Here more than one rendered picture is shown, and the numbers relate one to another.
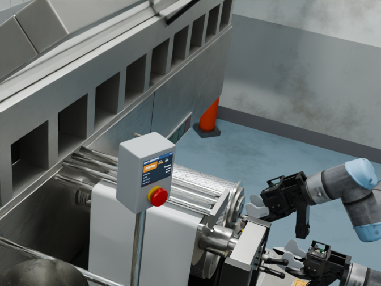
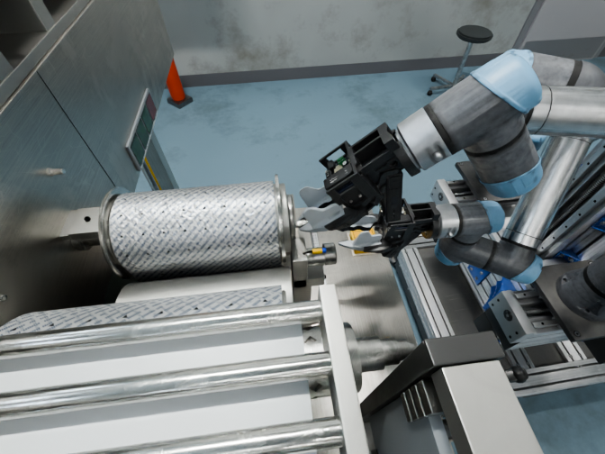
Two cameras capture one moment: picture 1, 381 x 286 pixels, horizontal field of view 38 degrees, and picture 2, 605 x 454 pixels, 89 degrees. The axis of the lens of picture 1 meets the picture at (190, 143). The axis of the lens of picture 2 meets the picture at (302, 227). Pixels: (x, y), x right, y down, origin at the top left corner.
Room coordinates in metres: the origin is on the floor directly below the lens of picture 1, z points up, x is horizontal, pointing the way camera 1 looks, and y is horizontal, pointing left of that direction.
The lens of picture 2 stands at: (0.90, -0.04, 1.65)
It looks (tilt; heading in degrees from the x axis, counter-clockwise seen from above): 53 degrees down; 335
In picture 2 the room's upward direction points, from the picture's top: straight up
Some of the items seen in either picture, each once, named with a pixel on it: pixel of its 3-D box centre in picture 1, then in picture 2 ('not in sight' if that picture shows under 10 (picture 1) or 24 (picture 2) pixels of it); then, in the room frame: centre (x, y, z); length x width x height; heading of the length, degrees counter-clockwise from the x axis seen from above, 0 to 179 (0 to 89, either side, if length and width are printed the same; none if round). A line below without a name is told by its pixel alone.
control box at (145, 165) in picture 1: (148, 175); not in sight; (0.69, 0.05, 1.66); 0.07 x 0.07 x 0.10; 47
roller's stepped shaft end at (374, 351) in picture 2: (242, 248); (383, 351); (0.94, -0.14, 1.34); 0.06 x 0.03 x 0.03; 72
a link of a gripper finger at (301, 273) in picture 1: (300, 270); (380, 241); (1.17, -0.35, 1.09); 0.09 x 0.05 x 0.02; 81
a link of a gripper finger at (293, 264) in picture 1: (286, 259); (361, 239); (1.19, -0.31, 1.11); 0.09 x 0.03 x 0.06; 81
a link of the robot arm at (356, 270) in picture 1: (354, 278); (439, 222); (1.15, -0.49, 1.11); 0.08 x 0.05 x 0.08; 162
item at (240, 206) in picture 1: (237, 208); (287, 217); (1.20, -0.15, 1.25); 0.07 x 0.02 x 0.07; 162
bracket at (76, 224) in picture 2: not in sight; (85, 222); (1.29, 0.14, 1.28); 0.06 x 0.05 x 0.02; 72
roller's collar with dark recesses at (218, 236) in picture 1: (216, 239); (323, 359); (0.96, -0.09, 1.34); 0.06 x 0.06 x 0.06; 72
